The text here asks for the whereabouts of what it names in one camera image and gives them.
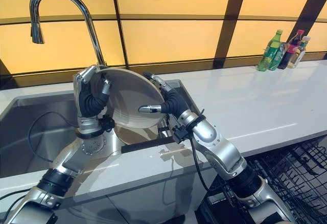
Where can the stainless steel sink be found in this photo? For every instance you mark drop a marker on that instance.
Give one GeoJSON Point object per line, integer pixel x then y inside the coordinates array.
{"type": "Point", "coordinates": [51, 121]}

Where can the black dishwasher rack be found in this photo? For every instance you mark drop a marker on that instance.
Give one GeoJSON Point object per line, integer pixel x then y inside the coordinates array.
{"type": "Point", "coordinates": [283, 180]}

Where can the grey round plate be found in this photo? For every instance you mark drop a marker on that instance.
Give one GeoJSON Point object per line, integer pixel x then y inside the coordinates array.
{"type": "Point", "coordinates": [134, 101]}

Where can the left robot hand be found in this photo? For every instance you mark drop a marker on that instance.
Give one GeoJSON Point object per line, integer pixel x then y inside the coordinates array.
{"type": "Point", "coordinates": [88, 98]}

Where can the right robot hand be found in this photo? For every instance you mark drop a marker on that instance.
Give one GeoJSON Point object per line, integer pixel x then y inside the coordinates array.
{"type": "Point", "coordinates": [172, 101]}

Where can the dark sauce bottle red cap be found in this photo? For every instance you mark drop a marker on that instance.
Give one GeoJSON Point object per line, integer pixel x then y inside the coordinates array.
{"type": "Point", "coordinates": [290, 51]}

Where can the green plastic bottle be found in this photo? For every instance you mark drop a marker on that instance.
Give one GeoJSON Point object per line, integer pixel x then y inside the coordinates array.
{"type": "Point", "coordinates": [270, 52]}

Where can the clear bottle white cap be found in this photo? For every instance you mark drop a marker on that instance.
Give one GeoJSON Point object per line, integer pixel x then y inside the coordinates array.
{"type": "Point", "coordinates": [299, 54]}

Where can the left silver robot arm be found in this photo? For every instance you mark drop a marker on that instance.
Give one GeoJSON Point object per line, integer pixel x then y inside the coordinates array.
{"type": "Point", "coordinates": [58, 173]}

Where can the chrome gooseneck faucet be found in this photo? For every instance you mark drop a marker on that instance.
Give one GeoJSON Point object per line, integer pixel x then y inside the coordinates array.
{"type": "Point", "coordinates": [64, 22]}

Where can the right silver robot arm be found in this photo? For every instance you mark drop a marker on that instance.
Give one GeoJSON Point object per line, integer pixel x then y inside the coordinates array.
{"type": "Point", "coordinates": [230, 165]}

